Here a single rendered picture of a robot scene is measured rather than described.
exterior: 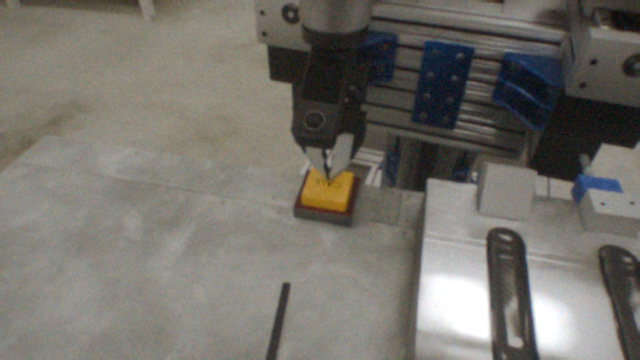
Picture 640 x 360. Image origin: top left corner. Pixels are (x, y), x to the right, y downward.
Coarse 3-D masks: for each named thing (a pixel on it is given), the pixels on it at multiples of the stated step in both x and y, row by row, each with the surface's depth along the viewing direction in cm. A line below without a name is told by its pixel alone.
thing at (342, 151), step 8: (344, 136) 52; (352, 136) 52; (336, 144) 53; (344, 144) 53; (352, 144) 53; (336, 152) 54; (344, 152) 54; (336, 160) 55; (344, 160) 54; (336, 168) 56; (344, 168) 56; (328, 176) 57; (336, 176) 57
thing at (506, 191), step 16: (480, 176) 49; (496, 176) 46; (512, 176) 46; (528, 176) 45; (480, 192) 48; (496, 192) 46; (512, 192) 46; (528, 192) 45; (480, 208) 47; (496, 208) 46; (512, 208) 46; (528, 208) 46
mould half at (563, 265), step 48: (432, 192) 49; (432, 240) 45; (480, 240) 44; (528, 240) 44; (576, 240) 44; (624, 240) 44; (432, 288) 41; (480, 288) 41; (576, 288) 40; (432, 336) 37; (480, 336) 37; (576, 336) 37
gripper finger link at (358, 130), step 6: (360, 114) 50; (366, 114) 50; (360, 120) 50; (354, 126) 51; (360, 126) 50; (366, 126) 51; (348, 132) 51; (354, 132) 51; (360, 132) 51; (354, 138) 52; (360, 138) 52; (354, 144) 52; (360, 144) 52; (354, 150) 53; (354, 156) 54
